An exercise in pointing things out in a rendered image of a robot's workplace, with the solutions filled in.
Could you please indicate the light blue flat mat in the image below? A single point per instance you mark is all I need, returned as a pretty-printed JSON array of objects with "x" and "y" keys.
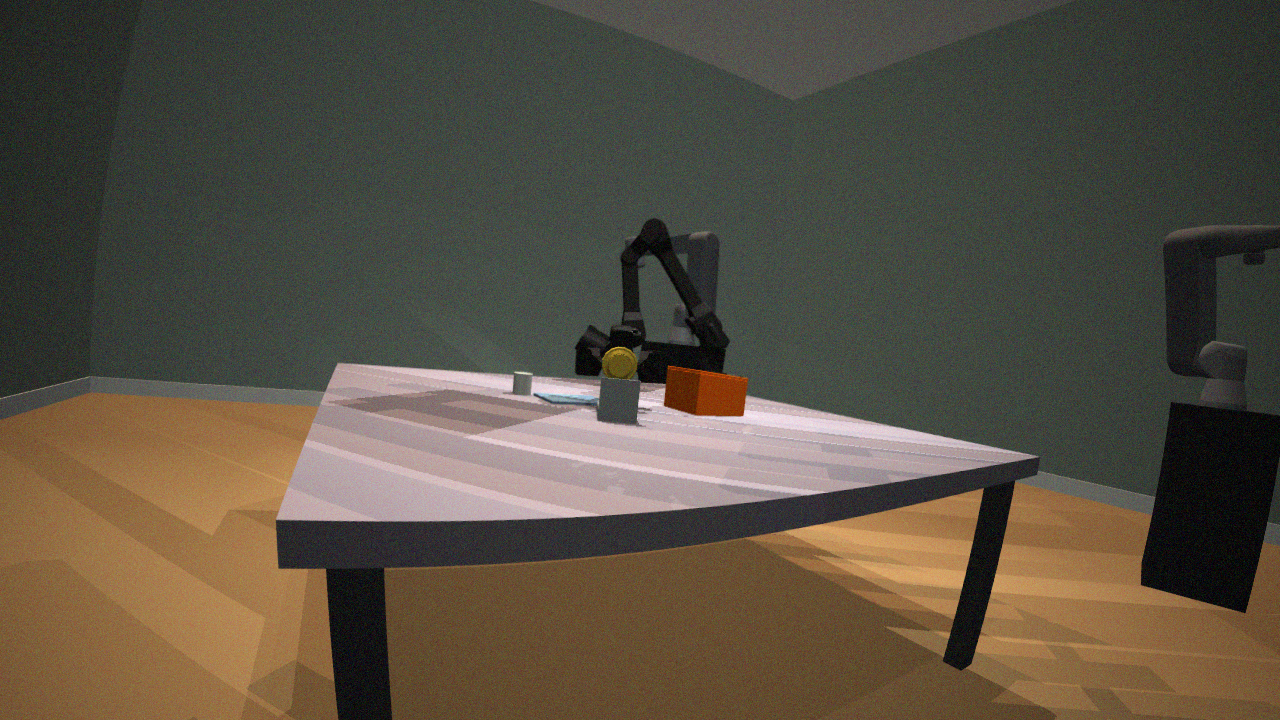
[{"x": 562, "y": 399}]

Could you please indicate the white dish rack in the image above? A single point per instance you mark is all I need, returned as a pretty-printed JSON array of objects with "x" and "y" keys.
[{"x": 618, "y": 401}]

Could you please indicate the yellow round plate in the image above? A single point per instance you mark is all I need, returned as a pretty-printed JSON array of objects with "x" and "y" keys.
[{"x": 619, "y": 363}]

